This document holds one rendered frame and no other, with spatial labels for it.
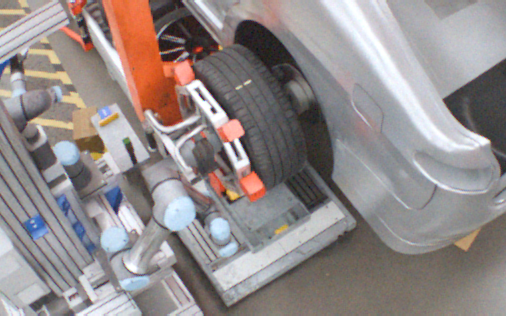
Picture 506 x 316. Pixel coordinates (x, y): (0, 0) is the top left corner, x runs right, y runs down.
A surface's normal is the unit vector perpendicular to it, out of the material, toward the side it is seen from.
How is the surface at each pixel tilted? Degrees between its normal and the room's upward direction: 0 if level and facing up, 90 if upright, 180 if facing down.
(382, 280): 0
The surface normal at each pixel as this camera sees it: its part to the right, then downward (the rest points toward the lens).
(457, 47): 0.15, -0.23
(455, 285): -0.06, -0.53
